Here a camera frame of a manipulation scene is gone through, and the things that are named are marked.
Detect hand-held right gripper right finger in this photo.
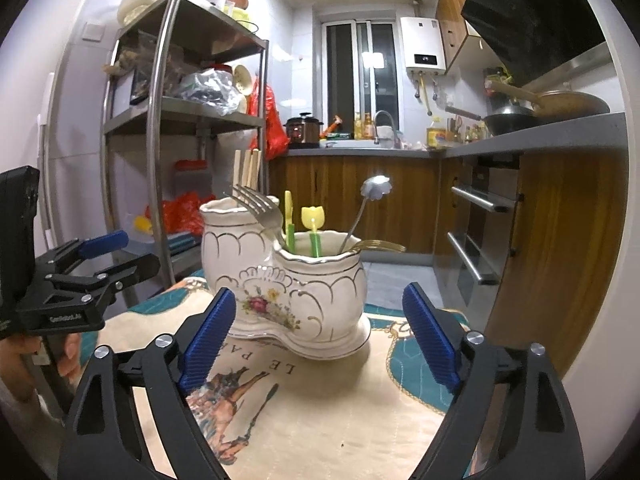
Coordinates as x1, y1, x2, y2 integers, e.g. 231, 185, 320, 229
402, 281, 586, 480

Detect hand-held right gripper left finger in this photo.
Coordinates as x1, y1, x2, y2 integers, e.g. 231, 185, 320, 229
57, 287, 237, 480

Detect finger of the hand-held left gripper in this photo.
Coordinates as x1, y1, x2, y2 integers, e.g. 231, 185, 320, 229
34, 230, 129, 273
47, 254, 162, 306

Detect white ceramic utensil holder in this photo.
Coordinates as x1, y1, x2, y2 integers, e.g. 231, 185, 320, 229
200, 197, 372, 361

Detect yellow tulip spoon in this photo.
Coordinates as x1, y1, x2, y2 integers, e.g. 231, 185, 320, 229
301, 206, 325, 257

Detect person's left forearm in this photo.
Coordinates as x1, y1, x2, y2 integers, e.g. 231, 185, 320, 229
0, 377, 66, 443

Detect person's left hand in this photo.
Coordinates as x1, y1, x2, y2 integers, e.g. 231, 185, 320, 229
0, 332, 86, 403

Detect blue box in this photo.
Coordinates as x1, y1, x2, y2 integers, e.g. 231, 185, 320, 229
167, 232, 202, 254

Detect crumpled red plastic bag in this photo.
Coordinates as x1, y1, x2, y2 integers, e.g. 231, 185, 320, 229
146, 191, 206, 234

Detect gold metal fork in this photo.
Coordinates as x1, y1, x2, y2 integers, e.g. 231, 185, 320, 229
350, 239, 407, 254

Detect red lid plastic container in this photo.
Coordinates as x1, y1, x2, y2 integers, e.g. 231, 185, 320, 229
174, 159, 207, 196

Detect printed tablecloth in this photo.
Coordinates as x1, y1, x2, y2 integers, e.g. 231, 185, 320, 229
65, 275, 481, 480

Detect steel shelf rack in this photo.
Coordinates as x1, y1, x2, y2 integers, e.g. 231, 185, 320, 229
102, 0, 271, 292

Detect silver metal fork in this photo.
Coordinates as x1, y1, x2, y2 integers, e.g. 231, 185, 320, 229
231, 185, 284, 242

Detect yellow green tulip utensil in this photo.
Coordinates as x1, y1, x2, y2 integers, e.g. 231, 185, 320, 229
284, 191, 297, 254

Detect grey flower spoon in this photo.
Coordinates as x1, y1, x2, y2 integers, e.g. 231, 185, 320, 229
337, 176, 392, 254

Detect wooden base cabinets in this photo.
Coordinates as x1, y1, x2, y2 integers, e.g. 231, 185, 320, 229
270, 152, 631, 386

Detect clear plastic bag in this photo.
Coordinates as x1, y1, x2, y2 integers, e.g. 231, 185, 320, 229
172, 70, 242, 115

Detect bag of dried goods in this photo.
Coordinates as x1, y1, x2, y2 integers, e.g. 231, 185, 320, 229
112, 30, 187, 102

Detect yellow oil bottle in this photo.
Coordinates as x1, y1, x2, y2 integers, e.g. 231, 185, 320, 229
426, 119, 450, 150

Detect hanging red plastic bag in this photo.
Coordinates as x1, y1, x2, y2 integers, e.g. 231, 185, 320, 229
248, 77, 290, 161

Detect cream slotted ladle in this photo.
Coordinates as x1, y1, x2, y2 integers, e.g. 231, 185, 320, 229
233, 64, 254, 96

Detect steel rice cooker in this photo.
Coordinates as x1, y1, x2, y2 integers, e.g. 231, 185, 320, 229
283, 112, 322, 150

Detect chrome faucet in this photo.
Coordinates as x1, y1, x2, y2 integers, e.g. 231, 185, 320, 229
374, 110, 402, 149

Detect black wok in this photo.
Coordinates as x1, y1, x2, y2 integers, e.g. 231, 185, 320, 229
445, 105, 539, 137

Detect grey kitchen countertop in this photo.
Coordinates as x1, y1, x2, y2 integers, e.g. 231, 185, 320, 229
287, 112, 629, 161

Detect sliding window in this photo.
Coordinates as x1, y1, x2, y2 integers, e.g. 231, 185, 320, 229
325, 20, 401, 139

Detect colourful snack packet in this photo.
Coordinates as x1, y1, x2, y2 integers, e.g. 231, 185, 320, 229
484, 67, 514, 91

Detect pale yellow container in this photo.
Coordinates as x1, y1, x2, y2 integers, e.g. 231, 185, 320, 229
225, 2, 259, 29

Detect golden lidded pan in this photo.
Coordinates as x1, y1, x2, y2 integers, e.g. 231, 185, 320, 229
487, 80, 611, 117

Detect white water heater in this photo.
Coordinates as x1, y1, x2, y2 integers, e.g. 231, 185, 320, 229
400, 16, 447, 72

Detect black range hood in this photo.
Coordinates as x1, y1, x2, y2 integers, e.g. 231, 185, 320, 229
460, 0, 614, 89

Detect built-in oven with steel handles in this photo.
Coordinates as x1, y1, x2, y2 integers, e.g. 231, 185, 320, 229
445, 155, 524, 312

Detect wooden wall cabinet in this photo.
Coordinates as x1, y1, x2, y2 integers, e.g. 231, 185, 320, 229
435, 0, 484, 76

